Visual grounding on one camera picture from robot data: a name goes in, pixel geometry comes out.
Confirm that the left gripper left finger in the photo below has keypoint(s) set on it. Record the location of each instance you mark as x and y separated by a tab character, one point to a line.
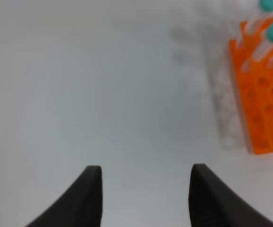
81	205

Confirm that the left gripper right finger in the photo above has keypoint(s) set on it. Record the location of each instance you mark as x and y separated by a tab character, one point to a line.
213	204

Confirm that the orange test tube rack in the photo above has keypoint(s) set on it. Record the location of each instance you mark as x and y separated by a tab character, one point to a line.
254	87

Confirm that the second row left tube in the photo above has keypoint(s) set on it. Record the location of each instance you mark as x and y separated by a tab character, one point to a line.
265	46

